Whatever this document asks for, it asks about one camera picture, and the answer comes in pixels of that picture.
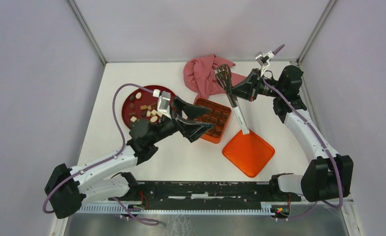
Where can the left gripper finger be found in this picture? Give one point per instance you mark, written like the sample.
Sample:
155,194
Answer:
193,130
192,111

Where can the orange box lid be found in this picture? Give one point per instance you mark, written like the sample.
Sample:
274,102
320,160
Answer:
248,152

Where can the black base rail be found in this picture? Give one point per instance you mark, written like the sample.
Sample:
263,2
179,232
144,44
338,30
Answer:
185,195

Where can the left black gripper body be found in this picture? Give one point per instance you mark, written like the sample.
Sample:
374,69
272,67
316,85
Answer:
169,126

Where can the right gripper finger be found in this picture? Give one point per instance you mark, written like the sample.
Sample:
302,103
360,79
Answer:
246,84
243,91

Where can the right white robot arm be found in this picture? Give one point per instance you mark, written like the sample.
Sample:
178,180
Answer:
328,176

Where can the orange chocolate box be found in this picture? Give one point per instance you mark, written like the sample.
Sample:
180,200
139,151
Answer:
219,116

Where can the pink cloth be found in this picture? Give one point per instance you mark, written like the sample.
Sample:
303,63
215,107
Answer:
199,75

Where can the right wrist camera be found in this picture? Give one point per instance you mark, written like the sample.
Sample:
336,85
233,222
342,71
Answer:
264,60

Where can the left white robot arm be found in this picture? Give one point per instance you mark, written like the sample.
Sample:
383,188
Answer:
69,188

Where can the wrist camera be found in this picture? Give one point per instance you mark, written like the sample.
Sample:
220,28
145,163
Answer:
264,60
163,104

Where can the round dark red plate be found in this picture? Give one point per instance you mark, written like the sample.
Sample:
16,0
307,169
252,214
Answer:
131,111

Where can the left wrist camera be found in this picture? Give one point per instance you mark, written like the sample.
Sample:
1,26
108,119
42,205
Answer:
163,104

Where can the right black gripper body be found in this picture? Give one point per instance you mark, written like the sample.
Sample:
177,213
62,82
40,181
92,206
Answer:
261,86

